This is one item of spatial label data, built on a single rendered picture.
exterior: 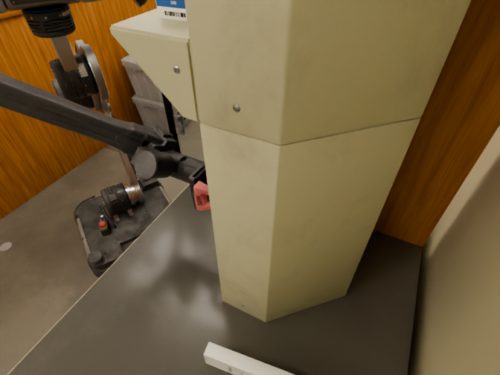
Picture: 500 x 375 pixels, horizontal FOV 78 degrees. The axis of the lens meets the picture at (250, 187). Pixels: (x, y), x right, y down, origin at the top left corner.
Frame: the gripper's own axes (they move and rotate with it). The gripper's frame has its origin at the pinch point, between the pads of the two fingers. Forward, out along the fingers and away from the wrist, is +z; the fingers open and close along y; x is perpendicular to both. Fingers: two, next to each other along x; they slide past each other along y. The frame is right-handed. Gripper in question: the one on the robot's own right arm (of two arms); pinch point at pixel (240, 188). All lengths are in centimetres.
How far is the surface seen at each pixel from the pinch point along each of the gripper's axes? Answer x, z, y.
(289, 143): -23.0, 14.4, -12.3
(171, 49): -31.9, 0.3, -14.1
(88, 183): 114, -172, 58
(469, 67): -22.9, 32.4, 24.3
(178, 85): -27.8, 0.5, -14.0
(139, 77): 58, -176, 135
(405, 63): -30.8, 23.5, -3.2
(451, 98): -16.9, 31.8, 24.4
